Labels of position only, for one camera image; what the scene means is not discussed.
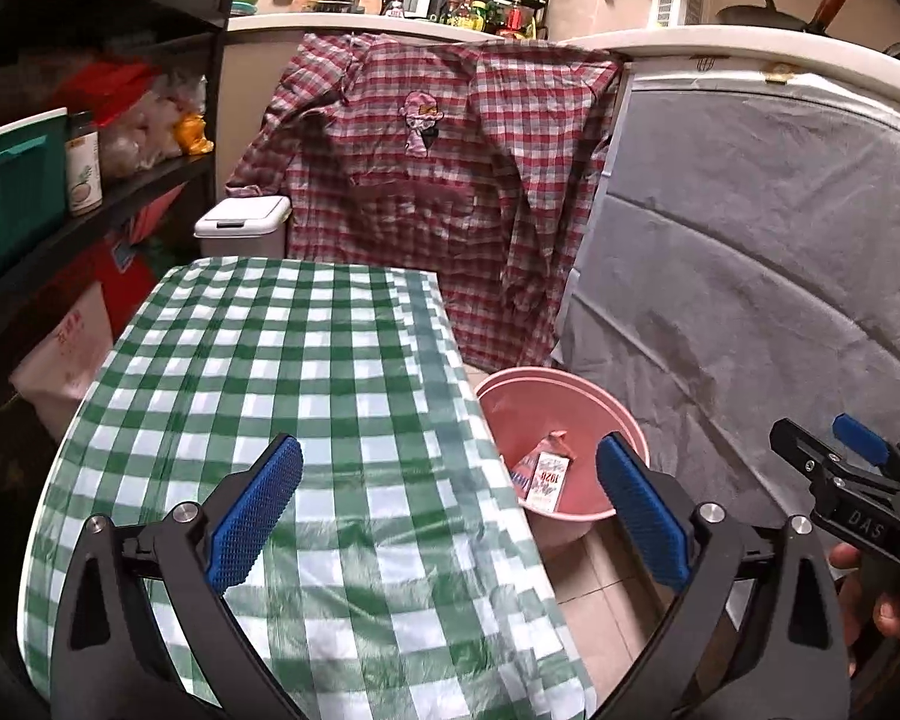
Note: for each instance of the red plaid shirt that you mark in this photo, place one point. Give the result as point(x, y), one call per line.
point(420, 202)

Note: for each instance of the person's right hand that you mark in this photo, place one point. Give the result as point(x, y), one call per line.
point(896, 615)

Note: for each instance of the yellow packet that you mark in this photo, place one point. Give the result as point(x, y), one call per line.
point(193, 135)

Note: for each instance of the red cardboard box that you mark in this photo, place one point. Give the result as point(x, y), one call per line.
point(127, 270)

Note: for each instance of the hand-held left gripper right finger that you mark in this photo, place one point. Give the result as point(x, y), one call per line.
point(641, 514)

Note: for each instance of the beige printed sack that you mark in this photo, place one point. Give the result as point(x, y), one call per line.
point(67, 360)

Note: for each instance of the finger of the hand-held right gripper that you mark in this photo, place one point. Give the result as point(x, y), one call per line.
point(799, 444)
point(859, 433)

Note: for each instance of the pink soap bottle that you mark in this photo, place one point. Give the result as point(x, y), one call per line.
point(395, 4)

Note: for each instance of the pink plastic bucket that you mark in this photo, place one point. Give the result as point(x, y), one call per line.
point(570, 405)

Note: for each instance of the white lidded bin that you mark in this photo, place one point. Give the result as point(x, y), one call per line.
point(240, 214)

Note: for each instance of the green checkered tablecloth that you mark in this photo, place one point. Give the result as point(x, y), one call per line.
point(307, 360)

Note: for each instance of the black wok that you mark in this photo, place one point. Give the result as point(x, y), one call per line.
point(757, 16)

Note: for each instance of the labelled jar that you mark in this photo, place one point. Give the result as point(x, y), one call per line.
point(82, 180)

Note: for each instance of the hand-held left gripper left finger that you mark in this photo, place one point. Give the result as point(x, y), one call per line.
point(259, 514)

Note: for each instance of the clear bags of food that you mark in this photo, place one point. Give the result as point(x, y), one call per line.
point(142, 135)

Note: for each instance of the spice rack with bottles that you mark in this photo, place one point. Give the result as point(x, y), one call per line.
point(495, 15)

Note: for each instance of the white milk carton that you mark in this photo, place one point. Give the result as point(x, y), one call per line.
point(551, 480)

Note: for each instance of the green storage box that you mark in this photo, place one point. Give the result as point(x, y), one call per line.
point(15, 195)

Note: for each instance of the pink plastic bag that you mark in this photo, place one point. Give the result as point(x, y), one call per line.
point(540, 448)

